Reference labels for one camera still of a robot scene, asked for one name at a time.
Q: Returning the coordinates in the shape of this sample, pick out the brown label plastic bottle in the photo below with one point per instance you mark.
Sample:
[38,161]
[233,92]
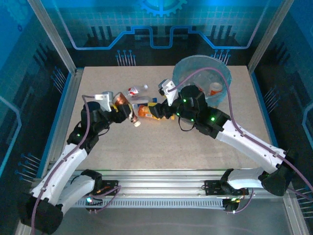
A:
[121,99]

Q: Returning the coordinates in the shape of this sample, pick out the Fiji water bottle blue cap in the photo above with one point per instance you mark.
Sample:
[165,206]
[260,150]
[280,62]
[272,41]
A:
[146,100]

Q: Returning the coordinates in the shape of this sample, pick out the orange juice bottle yellow label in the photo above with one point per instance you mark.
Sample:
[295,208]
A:
[144,112]

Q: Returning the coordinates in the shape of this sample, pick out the grey metal bin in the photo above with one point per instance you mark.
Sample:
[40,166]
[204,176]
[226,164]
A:
[215,104]

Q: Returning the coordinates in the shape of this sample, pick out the grey bin with blue liner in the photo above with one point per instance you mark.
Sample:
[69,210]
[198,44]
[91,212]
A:
[185,71]

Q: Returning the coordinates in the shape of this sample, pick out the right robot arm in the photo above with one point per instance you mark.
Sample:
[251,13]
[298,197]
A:
[249,147]

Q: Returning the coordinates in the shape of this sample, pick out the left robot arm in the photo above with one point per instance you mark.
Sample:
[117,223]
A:
[61,169]

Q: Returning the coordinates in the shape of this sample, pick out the clear bottle white cap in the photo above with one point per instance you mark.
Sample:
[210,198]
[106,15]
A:
[137,90]

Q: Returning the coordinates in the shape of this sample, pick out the black connector block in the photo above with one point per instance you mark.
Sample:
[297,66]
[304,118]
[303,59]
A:
[230,206]
[94,210]

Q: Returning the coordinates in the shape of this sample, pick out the grey metal base sheet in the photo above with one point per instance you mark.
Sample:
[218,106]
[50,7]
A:
[159,222]

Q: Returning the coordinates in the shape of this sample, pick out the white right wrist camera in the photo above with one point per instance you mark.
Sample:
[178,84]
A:
[168,91]

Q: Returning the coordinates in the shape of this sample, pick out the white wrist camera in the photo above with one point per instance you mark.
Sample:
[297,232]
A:
[168,91]
[105,101]

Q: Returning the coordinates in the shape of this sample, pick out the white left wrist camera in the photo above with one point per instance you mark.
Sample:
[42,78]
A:
[105,101]

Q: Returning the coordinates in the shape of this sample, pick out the aluminium side rail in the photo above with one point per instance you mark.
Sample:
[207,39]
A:
[71,93]

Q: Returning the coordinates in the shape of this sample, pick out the aluminium front rail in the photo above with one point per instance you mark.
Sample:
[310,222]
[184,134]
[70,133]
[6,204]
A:
[159,183]

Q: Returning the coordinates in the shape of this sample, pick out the blue side rail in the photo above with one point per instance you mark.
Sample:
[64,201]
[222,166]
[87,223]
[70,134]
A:
[264,110]

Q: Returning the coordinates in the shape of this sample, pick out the aluminium frame post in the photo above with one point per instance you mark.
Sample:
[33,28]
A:
[267,36]
[55,36]

